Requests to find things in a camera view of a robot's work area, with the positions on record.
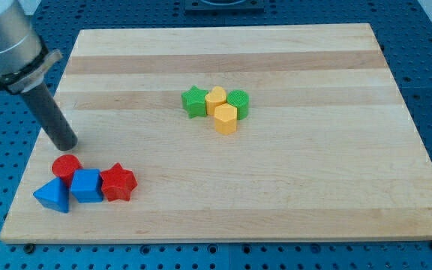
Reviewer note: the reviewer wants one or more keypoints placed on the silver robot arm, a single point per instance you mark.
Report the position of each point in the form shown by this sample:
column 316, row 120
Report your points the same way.
column 24, row 61

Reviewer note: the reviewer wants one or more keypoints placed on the blue triangle block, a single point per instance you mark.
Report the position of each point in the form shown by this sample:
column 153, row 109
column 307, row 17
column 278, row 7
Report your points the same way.
column 53, row 195

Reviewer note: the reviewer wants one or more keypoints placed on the yellow heart block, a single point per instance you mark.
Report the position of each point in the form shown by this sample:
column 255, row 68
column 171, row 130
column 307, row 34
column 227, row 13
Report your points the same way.
column 216, row 97

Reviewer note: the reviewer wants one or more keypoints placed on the green star block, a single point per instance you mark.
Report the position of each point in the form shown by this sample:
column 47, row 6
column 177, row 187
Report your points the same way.
column 194, row 102

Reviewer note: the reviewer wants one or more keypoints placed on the red star block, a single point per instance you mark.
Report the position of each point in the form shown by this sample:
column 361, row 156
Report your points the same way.
column 118, row 183

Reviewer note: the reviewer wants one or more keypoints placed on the dark mounting plate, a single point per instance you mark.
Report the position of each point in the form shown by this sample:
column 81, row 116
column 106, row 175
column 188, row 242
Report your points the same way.
column 198, row 6

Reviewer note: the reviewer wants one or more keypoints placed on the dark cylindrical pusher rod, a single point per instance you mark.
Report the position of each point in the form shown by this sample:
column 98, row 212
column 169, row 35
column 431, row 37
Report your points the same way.
column 46, row 111

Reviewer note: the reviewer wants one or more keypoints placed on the wooden board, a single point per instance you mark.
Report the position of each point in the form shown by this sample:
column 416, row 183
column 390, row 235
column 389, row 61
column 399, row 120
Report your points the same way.
column 328, row 152

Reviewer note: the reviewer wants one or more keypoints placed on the red circle block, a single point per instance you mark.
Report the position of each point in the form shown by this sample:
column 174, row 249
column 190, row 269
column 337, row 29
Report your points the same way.
column 65, row 166

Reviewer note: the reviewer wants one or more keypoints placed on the yellow hexagon block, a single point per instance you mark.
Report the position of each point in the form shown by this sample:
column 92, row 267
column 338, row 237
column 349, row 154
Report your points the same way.
column 225, row 119

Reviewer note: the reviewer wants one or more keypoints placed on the green circle block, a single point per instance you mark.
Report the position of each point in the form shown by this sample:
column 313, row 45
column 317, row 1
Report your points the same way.
column 240, row 100

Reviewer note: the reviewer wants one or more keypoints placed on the blue cube block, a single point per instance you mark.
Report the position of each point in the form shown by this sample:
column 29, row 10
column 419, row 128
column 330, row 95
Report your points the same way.
column 86, row 186

